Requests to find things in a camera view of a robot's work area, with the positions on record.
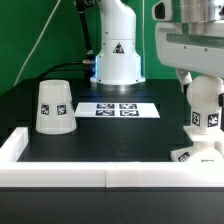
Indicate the white lamp shade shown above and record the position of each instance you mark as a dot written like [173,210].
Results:
[55,113]

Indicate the white U-shaped fence frame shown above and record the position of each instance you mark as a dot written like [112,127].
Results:
[14,173]

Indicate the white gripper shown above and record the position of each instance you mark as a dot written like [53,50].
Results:
[197,53]

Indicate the white lamp bulb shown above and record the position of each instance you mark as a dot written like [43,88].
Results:
[203,97]

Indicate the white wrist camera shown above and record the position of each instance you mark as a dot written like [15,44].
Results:
[167,10]

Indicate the white lamp base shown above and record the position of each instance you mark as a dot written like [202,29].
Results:
[207,147]

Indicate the white marker plate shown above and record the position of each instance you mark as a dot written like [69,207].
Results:
[117,110]

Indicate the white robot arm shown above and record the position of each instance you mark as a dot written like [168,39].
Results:
[118,65]

